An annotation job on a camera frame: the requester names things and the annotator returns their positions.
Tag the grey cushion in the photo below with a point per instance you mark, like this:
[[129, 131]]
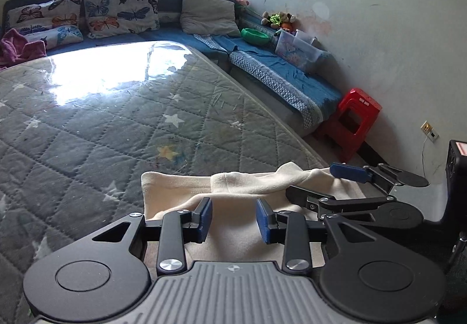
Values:
[[208, 14]]

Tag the cream sweatshirt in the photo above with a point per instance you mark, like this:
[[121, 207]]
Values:
[[233, 229]]

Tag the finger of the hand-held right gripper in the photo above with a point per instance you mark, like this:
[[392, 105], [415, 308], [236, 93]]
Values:
[[348, 171], [306, 196]]

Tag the butterfly print cushion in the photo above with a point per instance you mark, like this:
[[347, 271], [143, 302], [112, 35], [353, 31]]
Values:
[[120, 7], [43, 14], [62, 36]]

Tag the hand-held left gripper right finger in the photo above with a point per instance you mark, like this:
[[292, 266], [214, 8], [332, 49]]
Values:
[[263, 222]]

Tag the green plastic bowl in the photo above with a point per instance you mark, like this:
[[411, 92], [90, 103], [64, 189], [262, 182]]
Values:
[[255, 36]]

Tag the red plastic stool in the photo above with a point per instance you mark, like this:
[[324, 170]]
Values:
[[354, 112]]

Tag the pink cloth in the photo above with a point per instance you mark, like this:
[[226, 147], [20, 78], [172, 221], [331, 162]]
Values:
[[16, 48]]

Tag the wall outlet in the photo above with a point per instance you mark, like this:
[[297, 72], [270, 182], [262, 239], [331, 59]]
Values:
[[429, 131]]

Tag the green and brown plush toy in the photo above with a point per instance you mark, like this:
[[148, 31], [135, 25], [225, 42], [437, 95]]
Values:
[[279, 20]]

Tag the blue lace-edged sofa throw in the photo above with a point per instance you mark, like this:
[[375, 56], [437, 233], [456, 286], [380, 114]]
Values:
[[284, 83]]

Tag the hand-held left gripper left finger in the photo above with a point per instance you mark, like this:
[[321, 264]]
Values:
[[206, 219]]

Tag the clear plastic storage box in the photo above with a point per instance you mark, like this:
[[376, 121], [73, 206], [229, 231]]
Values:
[[299, 50]]

